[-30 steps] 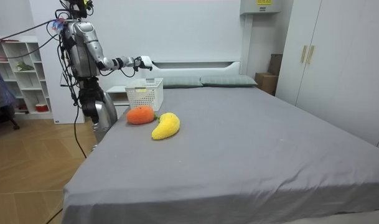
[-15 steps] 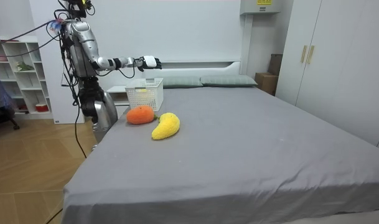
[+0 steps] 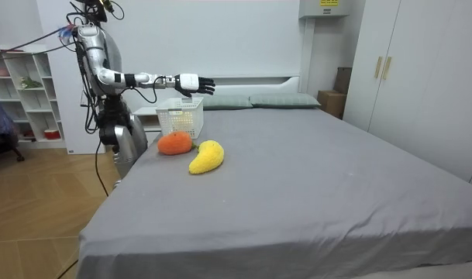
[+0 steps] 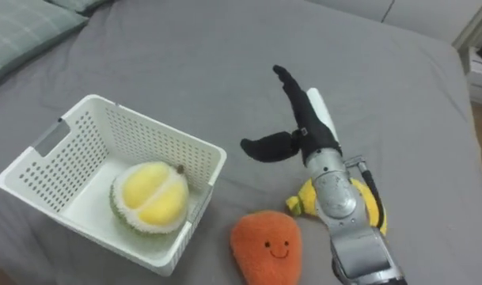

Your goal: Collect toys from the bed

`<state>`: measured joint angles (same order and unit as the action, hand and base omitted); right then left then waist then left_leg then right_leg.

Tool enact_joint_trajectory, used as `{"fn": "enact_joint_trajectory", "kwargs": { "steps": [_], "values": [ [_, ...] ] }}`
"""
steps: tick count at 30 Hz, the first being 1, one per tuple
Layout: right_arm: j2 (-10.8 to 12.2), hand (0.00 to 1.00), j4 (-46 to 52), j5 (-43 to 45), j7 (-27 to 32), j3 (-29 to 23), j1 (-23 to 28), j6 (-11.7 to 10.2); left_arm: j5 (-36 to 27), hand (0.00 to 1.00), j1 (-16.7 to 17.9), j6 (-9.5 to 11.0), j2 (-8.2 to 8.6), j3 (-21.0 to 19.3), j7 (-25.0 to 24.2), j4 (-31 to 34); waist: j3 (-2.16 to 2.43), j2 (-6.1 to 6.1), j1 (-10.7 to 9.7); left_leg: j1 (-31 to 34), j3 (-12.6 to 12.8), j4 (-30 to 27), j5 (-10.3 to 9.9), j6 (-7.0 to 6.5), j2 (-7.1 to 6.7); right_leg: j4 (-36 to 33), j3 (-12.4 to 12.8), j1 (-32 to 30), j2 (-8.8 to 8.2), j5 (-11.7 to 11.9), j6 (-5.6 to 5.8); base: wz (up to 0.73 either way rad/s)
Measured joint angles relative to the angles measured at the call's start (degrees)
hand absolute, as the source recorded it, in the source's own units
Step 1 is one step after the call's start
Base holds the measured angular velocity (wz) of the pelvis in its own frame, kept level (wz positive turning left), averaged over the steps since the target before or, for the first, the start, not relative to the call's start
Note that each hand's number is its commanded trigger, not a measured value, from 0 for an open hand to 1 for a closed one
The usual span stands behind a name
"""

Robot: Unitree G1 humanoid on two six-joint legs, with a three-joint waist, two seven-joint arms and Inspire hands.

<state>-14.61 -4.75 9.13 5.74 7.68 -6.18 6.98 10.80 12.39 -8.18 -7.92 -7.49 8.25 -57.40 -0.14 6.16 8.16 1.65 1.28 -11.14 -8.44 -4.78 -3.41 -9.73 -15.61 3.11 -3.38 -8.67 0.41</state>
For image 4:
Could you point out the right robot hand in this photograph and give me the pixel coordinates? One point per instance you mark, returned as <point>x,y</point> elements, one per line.
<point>308,122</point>

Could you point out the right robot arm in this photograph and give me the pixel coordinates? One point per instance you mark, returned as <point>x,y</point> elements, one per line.
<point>343,213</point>

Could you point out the grey bed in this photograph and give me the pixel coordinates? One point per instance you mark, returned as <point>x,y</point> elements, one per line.
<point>240,99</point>

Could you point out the yellow banana soft toy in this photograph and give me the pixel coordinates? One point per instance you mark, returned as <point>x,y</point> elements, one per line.
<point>304,200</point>

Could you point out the orange smiling soft toy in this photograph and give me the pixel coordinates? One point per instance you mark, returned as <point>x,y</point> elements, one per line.
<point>266,247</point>

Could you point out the durian soft toy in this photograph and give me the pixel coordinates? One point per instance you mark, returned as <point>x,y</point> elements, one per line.
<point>151,198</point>

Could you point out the white cabinet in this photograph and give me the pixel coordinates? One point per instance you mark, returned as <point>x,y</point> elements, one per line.
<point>480,59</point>

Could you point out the white perforated plastic basket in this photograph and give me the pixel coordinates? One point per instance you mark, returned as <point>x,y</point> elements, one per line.
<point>106,186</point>

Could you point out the green-grey pillow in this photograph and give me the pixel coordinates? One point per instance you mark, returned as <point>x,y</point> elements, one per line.
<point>19,31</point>
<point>80,4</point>

